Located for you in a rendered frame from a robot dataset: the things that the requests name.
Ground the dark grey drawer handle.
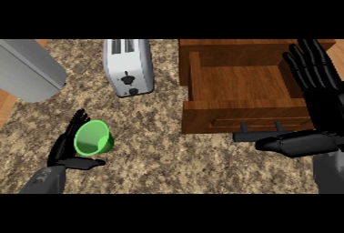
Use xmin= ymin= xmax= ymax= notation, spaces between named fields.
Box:
xmin=231 ymin=121 xmax=296 ymax=143

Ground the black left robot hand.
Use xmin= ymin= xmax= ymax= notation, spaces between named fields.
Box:
xmin=45 ymin=108 xmax=107 ymax=171

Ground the green cup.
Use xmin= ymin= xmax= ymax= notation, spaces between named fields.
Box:
xmin=72 ymin=119 xmax=115 ymax=157

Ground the large grey appliance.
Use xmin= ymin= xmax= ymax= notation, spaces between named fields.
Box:
xmin=0 ymin=38 xmax=68 ymax=104

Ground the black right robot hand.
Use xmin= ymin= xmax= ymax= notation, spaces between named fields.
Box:
xmin=254 ymin=38 xmax=344 ymax=158

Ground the wooden drawer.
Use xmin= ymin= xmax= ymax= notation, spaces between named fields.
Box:
xmin=180 ymin=50 xmax=317 ymax=135

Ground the wooden cabinet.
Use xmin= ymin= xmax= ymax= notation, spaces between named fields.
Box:
xmin=177 ymin=38 xmax=336 ymax=87

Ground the silver toaster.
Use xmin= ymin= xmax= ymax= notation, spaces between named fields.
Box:
xmin=101 ymin=38 xmax=156 ymax=98

